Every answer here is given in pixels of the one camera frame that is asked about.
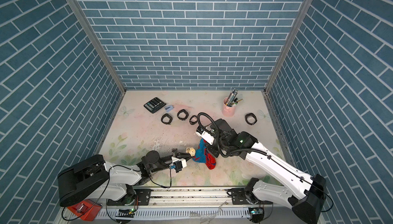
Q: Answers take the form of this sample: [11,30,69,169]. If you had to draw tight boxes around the red blue towel cloth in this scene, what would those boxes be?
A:
[192,139,217,170]

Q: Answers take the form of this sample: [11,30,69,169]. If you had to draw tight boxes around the gold watch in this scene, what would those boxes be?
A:
[186,147,196,157]

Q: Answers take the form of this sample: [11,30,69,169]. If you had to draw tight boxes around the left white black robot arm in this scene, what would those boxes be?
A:
[57,149,192,207]

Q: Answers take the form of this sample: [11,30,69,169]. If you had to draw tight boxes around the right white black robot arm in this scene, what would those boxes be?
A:
[196,119,329,224]

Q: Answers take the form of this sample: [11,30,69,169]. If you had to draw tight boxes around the pink pen holder cup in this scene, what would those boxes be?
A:
[222,97,236,117]

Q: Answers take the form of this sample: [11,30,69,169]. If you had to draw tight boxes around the pens in cup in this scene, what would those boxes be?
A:
[224,88,239,107]

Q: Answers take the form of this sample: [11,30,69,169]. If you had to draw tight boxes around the light blue stapler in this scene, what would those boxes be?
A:
[165,105,174,112]

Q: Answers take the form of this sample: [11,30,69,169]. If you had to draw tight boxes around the black desktop calculator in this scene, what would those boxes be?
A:
[143,97,166,114]

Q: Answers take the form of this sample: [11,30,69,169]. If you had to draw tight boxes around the red box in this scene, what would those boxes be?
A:
[67,199,102,222]

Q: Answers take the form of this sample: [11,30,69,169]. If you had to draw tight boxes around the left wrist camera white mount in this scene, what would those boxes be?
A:
[170,157,187,173]

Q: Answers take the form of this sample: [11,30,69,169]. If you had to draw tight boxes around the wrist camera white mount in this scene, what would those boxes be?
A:
[195,126,215,145]
[170,157,187,173]

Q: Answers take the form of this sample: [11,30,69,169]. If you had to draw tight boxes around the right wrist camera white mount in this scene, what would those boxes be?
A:
[195,126,215,145]

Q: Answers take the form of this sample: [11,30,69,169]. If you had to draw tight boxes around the black corrugated cable hose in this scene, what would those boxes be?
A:
[197,112,268,158]

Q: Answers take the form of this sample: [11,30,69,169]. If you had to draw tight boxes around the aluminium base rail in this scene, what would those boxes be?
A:
[104,186,317,222]

